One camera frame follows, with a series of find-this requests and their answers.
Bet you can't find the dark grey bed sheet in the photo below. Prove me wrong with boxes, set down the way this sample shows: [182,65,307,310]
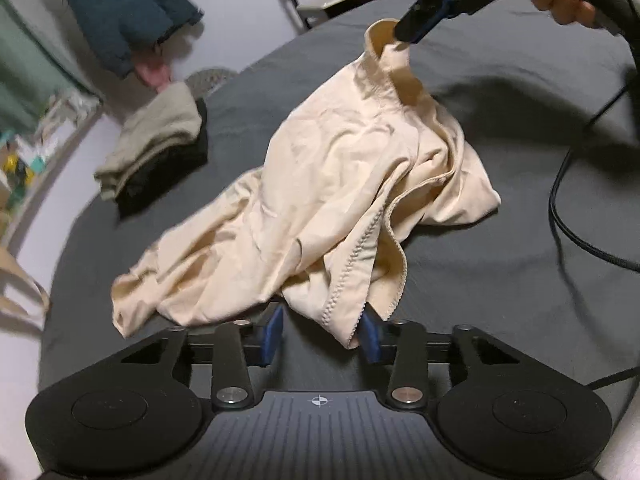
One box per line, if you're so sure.
[39,0,639,390]

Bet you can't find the folded khaki garment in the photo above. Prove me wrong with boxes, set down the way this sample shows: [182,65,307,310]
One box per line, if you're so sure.
[93,81,203,200]

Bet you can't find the hanging dark teal garment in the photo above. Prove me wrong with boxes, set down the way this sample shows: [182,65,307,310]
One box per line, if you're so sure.
[66,0,203,79]

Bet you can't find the hanging pink garment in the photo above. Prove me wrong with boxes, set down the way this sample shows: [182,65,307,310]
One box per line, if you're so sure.
[132,50,172,93]

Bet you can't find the cream beige garment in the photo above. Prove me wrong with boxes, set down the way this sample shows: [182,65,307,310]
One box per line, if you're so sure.
[111,20,501,348]

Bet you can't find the cluttered windowsill shelf items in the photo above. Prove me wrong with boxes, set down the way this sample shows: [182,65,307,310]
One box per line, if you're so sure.
[1,89,103,246]

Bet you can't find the folded black garment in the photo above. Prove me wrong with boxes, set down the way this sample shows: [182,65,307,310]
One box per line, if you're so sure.
[115,99,208,220]

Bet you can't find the round grey woven basket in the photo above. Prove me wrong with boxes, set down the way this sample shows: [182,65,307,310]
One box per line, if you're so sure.
[184,67,238,99]

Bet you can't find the black cable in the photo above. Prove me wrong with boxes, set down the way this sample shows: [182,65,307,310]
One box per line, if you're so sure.
[546,0,640,391]

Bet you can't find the green curtain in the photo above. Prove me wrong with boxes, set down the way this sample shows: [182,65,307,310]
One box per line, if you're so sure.
[0,0,96,134]

